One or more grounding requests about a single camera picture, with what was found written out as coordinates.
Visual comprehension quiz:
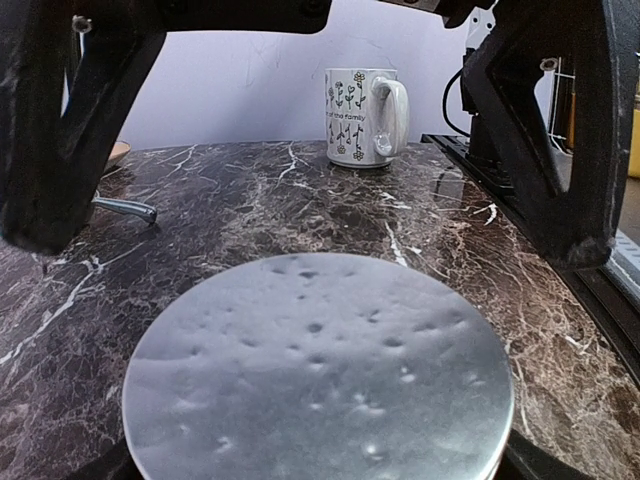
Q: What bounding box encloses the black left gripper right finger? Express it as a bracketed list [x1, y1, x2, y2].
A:
[499, 432, 592, 480]

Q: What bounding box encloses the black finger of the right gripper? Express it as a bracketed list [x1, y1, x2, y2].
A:
[1, 1, 165, 254]
[463, 1, 639, 268]

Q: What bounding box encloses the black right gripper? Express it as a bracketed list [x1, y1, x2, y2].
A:
[144, 0, 501, 39]

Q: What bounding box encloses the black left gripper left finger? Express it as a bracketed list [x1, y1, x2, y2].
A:
[64, 444, 135, 480]

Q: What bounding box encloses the metal scoop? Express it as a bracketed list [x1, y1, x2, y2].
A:
[92, 196, 157, 224]

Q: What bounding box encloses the clear round plastic lid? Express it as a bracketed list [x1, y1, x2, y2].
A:
[122, 253, 514, 479]

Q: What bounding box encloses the yellow container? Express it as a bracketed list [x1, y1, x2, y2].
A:
[628, 107, 640, 179]

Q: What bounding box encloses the white mug orange inside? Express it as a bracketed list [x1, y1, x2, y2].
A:
[324, 68, 410, 169]

